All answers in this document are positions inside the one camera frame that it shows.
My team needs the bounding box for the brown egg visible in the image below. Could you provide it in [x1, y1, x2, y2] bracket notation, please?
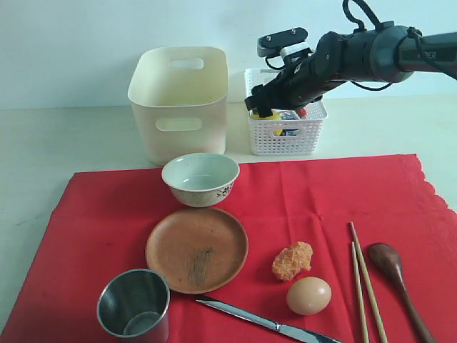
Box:
[286, 277, 332, 316]

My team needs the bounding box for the long wooden chopstick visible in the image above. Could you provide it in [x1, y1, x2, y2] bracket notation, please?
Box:
[349, 222, 388, 343]

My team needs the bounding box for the stainless steel cup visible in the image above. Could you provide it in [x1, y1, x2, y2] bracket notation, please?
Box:
[96, 269, 171, 342]

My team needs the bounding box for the white perforated plastic basket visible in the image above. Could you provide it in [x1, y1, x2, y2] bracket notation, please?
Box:
[243, 67, 328, 156]

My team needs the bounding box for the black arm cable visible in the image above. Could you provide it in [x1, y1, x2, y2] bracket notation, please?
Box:
[341, 0, 393, 35]

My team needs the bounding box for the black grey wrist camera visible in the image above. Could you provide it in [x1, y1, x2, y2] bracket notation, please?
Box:
[257, 27, 308, 58]

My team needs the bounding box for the dark wooden spoon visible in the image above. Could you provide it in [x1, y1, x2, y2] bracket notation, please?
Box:
[368, 243, 436, 343]

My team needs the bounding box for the silver table knife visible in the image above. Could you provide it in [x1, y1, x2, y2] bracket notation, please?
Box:
[195, 294, 338, 343]

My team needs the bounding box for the orange fried chicken piece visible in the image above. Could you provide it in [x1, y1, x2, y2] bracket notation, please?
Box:
[271, 242, 313, 282]

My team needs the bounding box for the red toy sausage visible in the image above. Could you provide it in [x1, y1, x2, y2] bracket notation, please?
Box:
[296, 108, 307, 118]

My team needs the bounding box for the red scalloped table cloth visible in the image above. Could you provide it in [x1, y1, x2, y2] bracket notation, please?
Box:
[1, 155, 456, 342]

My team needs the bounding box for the pale green ceramic bowl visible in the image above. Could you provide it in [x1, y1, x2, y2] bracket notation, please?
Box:
[161, 153, 240, 208]

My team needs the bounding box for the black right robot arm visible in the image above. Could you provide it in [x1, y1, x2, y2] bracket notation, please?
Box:
[245, 26, 456, 116]

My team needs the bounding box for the cream plastic bin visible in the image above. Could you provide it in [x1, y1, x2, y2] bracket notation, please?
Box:
[128, 46, 229, 165]

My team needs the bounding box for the yellow lemon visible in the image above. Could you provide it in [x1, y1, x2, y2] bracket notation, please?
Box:
[251, 109, 283, 136]

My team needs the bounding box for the blue white milk carton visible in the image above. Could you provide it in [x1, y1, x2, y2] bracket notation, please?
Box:
[278, 110, 300, 136]

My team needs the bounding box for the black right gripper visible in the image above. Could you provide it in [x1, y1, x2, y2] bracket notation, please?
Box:
[244, 53, 343, 118]

